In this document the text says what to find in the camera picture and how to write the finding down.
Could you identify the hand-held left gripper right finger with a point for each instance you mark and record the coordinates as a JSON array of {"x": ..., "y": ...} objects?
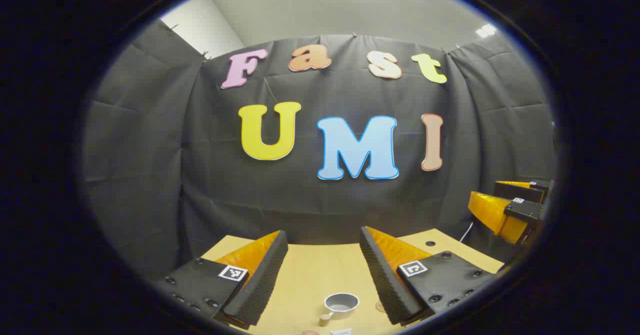
[{"x": 385, "y": 275}]

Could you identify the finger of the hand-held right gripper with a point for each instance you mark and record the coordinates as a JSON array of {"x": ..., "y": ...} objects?
[
  {"x": 520, "y": 192},
  {"x": 522, "y": 210}
]

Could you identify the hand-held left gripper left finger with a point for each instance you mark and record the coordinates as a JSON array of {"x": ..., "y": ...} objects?
[{"x": 267, "y": 280}]

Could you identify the round cork coaster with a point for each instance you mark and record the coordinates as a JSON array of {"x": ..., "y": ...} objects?
[{"x": 380, "y": 306}]

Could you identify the white cup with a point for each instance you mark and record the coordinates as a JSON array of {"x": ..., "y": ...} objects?
[{"x": 341, "y": 305}]

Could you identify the wooden desktop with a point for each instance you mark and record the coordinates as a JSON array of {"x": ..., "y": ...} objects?
[{"x": 320, "y": 270}]

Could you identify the black backdrop cloth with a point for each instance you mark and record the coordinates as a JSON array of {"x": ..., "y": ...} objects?
[{"x": 300, "y": 200}]

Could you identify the ceiling light panel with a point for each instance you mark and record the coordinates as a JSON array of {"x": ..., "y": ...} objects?
[{"x": 486, "y": 30}]

